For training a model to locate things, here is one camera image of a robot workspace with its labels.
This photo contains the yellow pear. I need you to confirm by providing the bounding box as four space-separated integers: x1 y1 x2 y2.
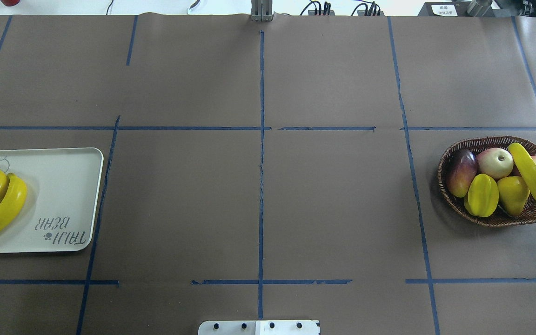
497 176 530 217

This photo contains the yellow green starfruit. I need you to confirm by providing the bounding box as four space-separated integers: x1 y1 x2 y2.
464 174 499 218

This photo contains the brown wicker basket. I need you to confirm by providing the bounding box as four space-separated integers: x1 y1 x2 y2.
436 136 536 228

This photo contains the white bear tray plate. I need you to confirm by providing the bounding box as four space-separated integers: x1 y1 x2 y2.
0 147 104 253

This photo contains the red purple mango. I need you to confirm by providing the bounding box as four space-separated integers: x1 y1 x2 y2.
445 150 478 198

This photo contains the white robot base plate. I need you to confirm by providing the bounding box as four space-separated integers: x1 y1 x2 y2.
197 320 321 335

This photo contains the aluminium frame post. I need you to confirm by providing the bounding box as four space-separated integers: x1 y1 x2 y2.
250 0 274 22

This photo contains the red cylinder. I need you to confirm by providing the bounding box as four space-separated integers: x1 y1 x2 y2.
0 0 20 7

